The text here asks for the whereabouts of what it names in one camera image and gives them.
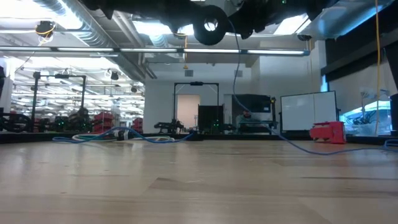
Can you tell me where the long ceiling light strip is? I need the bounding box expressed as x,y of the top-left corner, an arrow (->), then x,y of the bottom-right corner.
0,45 -> 311,57

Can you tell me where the black gantry frame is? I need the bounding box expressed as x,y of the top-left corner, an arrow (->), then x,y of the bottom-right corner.
172,82 -> 220,134
30,71 -> 88,125

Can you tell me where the pale door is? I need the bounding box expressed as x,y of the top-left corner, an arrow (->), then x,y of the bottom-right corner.
176,94 -> 201,131

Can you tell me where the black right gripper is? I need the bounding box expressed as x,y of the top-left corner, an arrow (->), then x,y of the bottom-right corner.
228,0 -> 282,40

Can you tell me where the ceiling cable reel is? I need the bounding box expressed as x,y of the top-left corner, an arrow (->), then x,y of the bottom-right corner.
34,20 -> 57,39

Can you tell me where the red tape dispenser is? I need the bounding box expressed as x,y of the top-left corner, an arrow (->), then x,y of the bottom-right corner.
309,121 -> 347,145

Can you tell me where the red tool cart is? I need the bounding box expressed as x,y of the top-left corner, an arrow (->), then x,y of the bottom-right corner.
132,117 -> 144,134
92,111 -> 116,134

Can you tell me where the green cable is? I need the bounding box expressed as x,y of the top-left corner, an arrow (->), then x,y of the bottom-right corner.
77,134 -> 116,141

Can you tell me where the silver ribbed air duct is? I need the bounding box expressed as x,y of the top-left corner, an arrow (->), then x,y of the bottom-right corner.
32,0 -> 108,47

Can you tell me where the bundle of cables and plug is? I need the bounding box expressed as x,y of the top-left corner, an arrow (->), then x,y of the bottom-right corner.
72,134 -> 175,143

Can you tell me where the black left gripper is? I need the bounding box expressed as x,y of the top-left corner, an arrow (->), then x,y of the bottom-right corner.
133,0 -> 200,32

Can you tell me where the whiteboard with black frame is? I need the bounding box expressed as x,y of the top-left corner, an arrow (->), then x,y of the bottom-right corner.
280,90 -> 339,132

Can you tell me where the black shelf cart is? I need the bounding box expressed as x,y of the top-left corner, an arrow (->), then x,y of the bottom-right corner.
231,94 -> 279,135

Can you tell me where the small blue connector module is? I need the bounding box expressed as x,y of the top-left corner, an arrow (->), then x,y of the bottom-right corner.
192,4 -> 230,47

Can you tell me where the black upright panel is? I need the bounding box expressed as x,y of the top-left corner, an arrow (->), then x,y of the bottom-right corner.
198,105 -> 224,134

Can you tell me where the yellow hanging cable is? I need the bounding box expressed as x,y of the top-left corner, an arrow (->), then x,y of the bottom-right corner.
374,0 -> 382,135

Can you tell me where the yellow hanging tag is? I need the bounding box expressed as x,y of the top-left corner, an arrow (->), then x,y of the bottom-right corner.
182,34 -> 190,70

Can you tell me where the black white cable connector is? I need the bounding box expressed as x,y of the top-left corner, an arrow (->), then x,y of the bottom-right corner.
112,129 -> 130,141

